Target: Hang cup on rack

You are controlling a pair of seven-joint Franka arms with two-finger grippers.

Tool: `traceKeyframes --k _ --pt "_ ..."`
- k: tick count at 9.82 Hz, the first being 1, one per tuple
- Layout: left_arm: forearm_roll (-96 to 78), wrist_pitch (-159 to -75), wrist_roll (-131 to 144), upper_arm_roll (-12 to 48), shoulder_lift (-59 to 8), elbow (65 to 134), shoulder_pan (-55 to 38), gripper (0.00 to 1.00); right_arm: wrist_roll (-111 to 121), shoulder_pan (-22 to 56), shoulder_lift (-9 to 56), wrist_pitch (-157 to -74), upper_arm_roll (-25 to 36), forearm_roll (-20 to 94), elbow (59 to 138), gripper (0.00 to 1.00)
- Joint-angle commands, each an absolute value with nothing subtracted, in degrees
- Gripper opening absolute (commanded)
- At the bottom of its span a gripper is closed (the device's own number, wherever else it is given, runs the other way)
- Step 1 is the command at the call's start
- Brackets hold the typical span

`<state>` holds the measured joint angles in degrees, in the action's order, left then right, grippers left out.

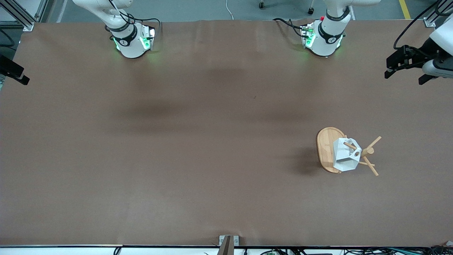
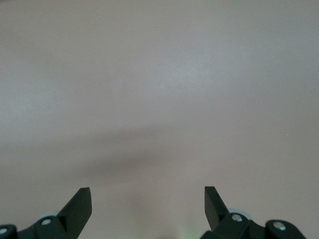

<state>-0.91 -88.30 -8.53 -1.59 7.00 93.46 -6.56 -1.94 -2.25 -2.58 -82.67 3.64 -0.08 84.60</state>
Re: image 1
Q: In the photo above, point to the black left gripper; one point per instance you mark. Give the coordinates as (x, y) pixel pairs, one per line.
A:
(425, 50)

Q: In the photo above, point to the white angular plastic cup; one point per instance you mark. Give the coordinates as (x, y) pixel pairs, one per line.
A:
(343, 157)

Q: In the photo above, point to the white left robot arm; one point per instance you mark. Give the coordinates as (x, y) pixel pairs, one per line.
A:
(327, 39)

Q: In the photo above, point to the bamboo cup rack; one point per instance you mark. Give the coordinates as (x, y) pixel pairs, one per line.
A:
(325, 148)

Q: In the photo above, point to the aluminium frame profile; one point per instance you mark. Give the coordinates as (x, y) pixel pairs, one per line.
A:
(21, 17)
(432, 19)

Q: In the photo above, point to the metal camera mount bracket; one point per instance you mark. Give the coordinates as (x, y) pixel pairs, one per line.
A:
(226, 244)

